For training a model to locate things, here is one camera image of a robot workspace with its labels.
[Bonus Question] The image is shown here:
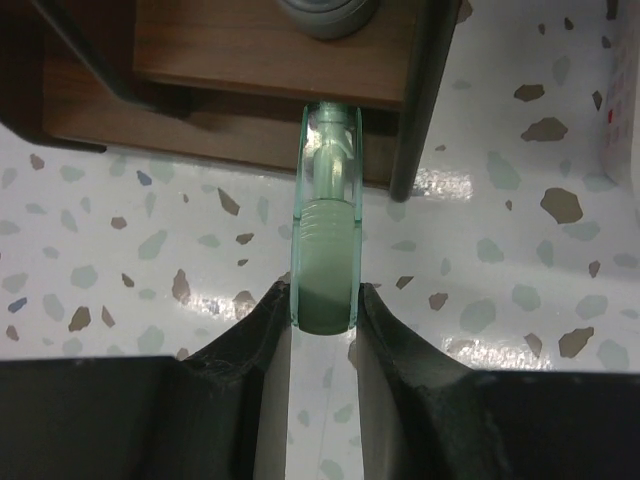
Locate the brown wooden desk organizer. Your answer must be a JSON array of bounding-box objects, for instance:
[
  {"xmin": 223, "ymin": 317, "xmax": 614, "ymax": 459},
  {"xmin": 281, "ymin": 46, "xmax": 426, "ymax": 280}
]
[{"xmin": 1, "ymin": 1, "xmax": 471, "ymax": 202}]

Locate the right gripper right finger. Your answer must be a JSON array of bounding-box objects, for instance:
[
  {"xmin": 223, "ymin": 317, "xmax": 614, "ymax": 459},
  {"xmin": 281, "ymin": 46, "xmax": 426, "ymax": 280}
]
[{"xmin": 357, "ymin": 284, "xmax": 639, "ymax": 479}]

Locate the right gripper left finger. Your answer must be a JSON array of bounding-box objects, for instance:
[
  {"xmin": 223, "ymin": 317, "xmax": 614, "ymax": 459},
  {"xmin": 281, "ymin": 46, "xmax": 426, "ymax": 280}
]
[{"xmin": 1, "ymin": 282, "xmax": 291, "ymax": 479}]

